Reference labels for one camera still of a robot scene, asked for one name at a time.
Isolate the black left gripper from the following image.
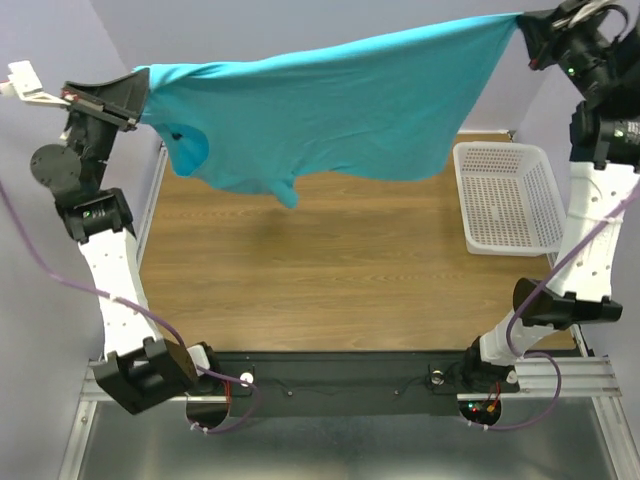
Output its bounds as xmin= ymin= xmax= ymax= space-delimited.
xmin=58 ymin=67 xmax=152 ymax=190

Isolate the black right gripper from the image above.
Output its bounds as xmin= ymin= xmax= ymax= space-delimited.
xmin=525 ymin=0 xmax=621 ymax=102

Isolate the turquoise t shirt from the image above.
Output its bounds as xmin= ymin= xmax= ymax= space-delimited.
xmin=141 ymin=13 xmax=516 ymax=208

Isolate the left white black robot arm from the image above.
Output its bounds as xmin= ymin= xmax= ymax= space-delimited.
xmin=30 ymin=68 xmax=223 ymax=414

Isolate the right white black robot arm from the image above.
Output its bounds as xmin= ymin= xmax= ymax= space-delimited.
xmin=460 ymin=1 xmax=639 ymax=390

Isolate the white plastic laundry basket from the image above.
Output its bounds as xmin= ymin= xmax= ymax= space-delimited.
xmin=453 ymin=141 xmax=566 ymax=257

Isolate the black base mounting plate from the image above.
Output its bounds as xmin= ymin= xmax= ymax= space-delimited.
xmin=179 ymin=349 xmax=521 ymax=419

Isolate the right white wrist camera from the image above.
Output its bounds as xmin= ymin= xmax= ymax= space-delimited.
xmin=551 ymin=0 xmax=613 ymax=30

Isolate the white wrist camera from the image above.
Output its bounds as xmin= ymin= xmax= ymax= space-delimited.
xmin=551 ymin=0 xmax=613 ymax=30
xmin=1 ymin=60 xmax=69 ymax=108

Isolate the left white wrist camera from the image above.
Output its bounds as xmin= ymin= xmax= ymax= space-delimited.
xmin=1 ymin=60 xmax=69 ymax=108

